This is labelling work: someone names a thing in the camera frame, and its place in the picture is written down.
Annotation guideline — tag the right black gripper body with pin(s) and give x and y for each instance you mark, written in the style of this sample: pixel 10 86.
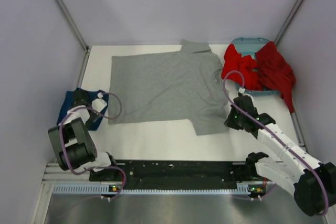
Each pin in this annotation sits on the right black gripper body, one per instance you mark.
pixel 235 119

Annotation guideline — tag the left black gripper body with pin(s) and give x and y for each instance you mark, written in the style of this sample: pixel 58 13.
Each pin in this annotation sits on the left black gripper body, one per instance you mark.
pixel 94 116

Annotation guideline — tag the grey t shirt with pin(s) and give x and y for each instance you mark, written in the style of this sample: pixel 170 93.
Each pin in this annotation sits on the grey t shirt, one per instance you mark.
pixel 176 85

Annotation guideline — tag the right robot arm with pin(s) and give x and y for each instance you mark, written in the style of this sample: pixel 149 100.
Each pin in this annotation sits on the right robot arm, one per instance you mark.
pixel 308 180

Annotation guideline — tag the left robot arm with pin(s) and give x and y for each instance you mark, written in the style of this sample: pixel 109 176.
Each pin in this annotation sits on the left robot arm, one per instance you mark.
pixel 74 147

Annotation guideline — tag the folded blue t shirt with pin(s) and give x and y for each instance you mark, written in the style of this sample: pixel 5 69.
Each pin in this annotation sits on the folded blue t shirt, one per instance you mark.
pixel 82 97

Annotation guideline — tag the dark red t shirt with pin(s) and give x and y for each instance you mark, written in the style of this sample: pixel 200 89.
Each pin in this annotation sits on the dark red t shirt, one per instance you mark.
pixel 275 73

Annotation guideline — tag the teal plastic basket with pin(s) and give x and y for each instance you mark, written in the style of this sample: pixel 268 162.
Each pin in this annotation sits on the teal plastic basket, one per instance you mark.
pixel 249 46

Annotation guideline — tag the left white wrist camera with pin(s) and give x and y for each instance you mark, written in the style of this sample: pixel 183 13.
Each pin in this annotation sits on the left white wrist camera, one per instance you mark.
pixel 99 104

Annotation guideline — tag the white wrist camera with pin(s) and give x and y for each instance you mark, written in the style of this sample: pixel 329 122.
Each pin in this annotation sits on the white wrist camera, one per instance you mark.
pixel 241 91
pixel 99 104

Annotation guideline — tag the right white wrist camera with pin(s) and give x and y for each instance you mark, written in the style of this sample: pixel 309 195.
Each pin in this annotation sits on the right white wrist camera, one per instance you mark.
pixel 241 91

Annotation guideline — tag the left aluminium corner post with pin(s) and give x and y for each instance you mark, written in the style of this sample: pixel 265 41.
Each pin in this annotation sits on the left aluminium corner post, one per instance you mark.
pixel 71 24

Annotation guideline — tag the aluminium corner post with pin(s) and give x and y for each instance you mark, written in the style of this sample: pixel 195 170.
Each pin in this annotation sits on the aluminium corner post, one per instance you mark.
pixel 71 24
pixel 289 19

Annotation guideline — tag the grey slotted cable duct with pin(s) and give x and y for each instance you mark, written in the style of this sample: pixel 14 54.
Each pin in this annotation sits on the grey slotted cable duct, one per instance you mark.
pixel 95 189

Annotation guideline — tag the aluminium frame rail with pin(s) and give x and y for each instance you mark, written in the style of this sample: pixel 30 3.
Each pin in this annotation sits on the aluminium frame rail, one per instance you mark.
pixel 65 172

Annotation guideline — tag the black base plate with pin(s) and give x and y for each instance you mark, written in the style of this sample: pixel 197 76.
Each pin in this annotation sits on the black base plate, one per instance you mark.
pixel 259 184

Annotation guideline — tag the right aluminium corner post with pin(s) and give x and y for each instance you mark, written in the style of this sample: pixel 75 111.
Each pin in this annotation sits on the right aluminium corner post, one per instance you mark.
pixel 289 19

